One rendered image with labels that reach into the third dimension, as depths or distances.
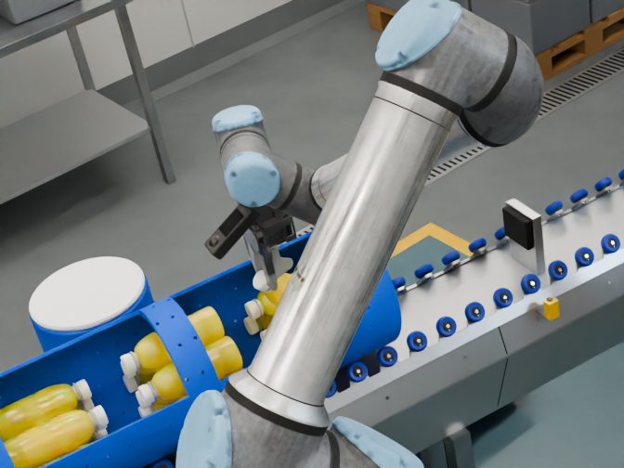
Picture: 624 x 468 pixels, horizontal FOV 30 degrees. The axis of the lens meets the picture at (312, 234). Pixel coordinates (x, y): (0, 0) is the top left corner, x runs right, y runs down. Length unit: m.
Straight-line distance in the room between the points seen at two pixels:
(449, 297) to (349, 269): 1.17
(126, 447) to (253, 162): 0.62
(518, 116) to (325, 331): 0.39
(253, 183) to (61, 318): 0.88
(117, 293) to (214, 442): 1.26
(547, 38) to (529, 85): 3.89
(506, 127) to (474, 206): 3.06
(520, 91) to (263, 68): 4.59
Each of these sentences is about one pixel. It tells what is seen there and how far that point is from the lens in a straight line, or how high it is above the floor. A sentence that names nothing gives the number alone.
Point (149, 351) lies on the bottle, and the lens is 2.30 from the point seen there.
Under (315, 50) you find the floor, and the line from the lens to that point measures 6.18.
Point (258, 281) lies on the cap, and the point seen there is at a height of 1.25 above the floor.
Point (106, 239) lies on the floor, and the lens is 4.99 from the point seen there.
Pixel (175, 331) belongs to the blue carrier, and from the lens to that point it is 2.25.
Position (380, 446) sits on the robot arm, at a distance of 1.61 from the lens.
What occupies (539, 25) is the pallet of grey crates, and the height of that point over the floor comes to 0.28.
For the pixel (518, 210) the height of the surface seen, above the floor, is 1.08.
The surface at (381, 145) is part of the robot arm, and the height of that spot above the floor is 1.81.
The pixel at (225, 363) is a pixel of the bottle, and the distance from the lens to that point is 2.30.
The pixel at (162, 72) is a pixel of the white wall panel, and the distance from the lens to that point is 6.10.
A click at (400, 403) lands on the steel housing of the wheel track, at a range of 2.52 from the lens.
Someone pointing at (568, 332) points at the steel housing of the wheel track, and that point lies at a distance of 2.74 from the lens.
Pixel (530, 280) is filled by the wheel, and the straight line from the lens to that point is 2.62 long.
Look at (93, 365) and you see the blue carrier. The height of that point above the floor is 1.09.
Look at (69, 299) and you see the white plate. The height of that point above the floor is 1.04.
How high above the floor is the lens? 2.54
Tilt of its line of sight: 33 degrees down
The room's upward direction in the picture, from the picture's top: 12 degrees counter-clockwise
